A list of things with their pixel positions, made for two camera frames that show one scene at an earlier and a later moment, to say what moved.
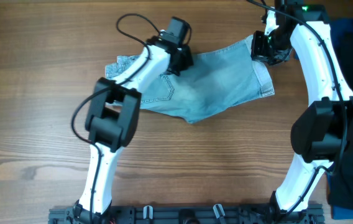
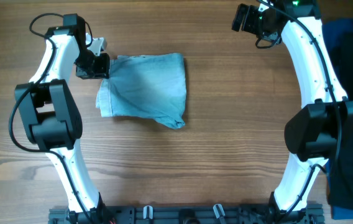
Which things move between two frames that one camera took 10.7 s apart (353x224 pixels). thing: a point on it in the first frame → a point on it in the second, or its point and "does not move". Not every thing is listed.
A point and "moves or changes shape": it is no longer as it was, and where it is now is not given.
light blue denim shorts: (218, 79) moves or changes shape
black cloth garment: (352, 184) does not move
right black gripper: (258, 54) → (250, 12)
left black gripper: (189, 60) → (102, 71)
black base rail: (187, 214) does not move
